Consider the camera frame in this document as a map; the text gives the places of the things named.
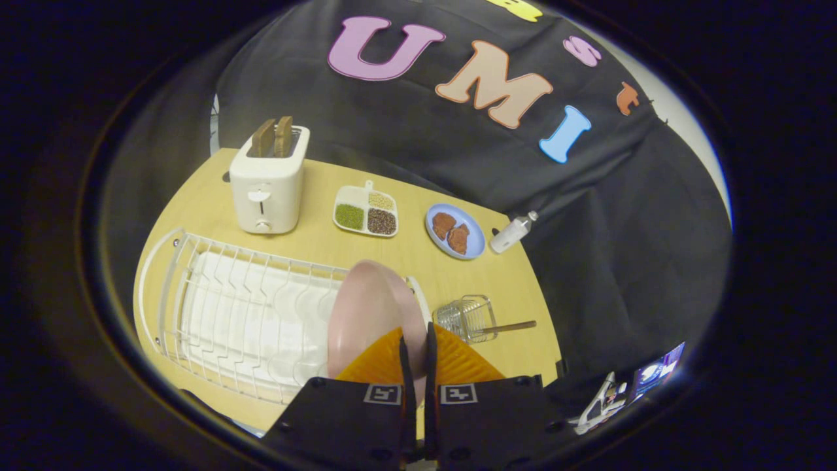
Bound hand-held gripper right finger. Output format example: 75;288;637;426
424;321;571;471

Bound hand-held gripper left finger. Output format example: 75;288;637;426
262;326;419;471

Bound clear wire basket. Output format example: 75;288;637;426
433;294;499;344

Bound pink plate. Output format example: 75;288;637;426
327;260;429;406

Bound metal spoon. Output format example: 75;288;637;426
481;320;538;338

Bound white wire dish rack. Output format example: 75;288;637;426
136;228;432;405

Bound blue plate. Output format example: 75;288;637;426
425;203;487;260

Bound white divided dish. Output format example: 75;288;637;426
333;181;399;237

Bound small white bottle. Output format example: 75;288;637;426
489;211;539;254

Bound dark brown beans pile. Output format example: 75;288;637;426
367;209;397;236

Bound white device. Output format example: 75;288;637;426
574;372;628;436

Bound lit monitor screen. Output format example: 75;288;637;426
628;341;686;401

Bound black backdrop cloth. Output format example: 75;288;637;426
105;0;732;406

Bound white toaster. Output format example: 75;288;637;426
229;124;311;235

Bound brown toast slice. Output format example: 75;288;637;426
273;116;294;158
251;119;277;158

